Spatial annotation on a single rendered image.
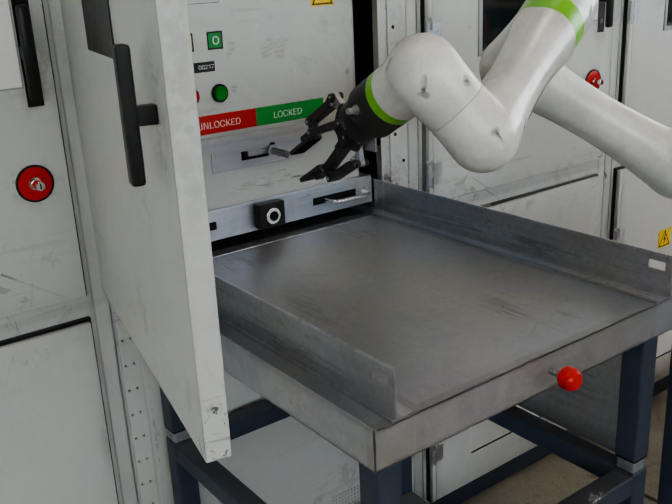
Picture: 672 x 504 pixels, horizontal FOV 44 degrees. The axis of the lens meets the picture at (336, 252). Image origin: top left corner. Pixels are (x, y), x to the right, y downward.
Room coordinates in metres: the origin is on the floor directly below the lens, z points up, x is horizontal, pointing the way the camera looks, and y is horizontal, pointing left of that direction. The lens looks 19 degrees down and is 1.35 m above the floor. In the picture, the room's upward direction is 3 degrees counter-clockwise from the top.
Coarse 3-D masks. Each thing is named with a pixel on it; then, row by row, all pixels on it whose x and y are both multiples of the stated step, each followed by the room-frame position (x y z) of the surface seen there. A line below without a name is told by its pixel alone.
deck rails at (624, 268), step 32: (384, 192) 1.73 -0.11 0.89; (416, 192) 1.64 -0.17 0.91; (416, 224) 1.62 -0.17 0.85; (448, 224) 1.57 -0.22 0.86; (480, 224) 1.50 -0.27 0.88; (512, 224) 1.44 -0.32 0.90; (544, 224) 1.38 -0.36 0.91; (512, 256) 1.40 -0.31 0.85; (544, 256) 1.38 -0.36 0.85; (576, 256) 1.32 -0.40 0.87; (608, 256) 1.27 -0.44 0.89; (640, 256) 1.23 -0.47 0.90; (224, 288) 1.17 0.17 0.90; (608, 288) 1.23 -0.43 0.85; (640, 288) 1.22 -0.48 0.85; (224, 320) 1.17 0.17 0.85; (256, 320) 1.10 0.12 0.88; (288, 320) 1.03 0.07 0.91; (288, 352) 1.04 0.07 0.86; (320, 352) 0.97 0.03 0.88; (352, 352) 0.92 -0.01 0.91; (352, 384) 0.92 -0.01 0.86; (384, 384) 0.87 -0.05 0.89; (384, 416) 0.86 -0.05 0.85
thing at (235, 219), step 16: (368, 176) 1.75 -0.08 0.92; (288, 192) 1.64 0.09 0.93; (304, 192) 1.65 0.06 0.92; (320, 192) 1.67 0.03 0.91; (336, 192) 1.70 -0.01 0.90; (352, 192) 1.72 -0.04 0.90; (224, 208) 1.54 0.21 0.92; (240, 208) 1.56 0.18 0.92; (288, 208) 1.63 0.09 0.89; (304, 208) 1.65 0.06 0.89; (320, 208) 1.67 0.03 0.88; (336, 208) 1.70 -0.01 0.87; (224, 224) 1.54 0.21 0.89; (240, 224) 1.56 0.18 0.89
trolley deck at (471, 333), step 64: (256, 256) 1.48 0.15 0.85; (320, 256) 1.46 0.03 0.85; (384, 256) 1.44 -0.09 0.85; (448, 256) 1.43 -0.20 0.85; (320, 320) 1.16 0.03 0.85; (384, 320) 1.15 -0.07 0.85; (448, 320) 1.14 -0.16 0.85; (512, 320) 1.13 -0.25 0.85; (576, 320) 1.12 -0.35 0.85; (640, 320) 1.14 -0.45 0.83; (256, 384) 1.05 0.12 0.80; (320, 384) 0.96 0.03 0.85; (448, 384) 0.94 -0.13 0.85; (512, 384) 0.97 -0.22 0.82; (384, 448) 0.85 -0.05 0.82
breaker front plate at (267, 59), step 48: (240, 0) 1.60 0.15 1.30; (288, 0) 1.66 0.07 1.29; (336, 0) 1.73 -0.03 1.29; (240, 48) 1.59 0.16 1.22; (288, 48) 1.65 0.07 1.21; (336, 48) 1.72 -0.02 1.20; (240, 96) 1.59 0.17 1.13; (288, 96) 1.65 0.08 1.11; (288, 144) 1.64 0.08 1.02; (240, 192) 1.58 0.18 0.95
